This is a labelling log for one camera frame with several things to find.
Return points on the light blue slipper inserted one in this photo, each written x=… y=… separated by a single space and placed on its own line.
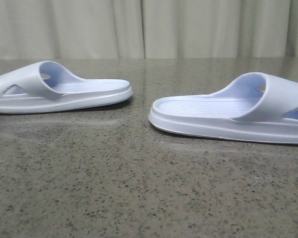
x=255 y=107

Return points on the grey-white curtain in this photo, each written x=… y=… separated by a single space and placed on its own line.
x=152 y=29

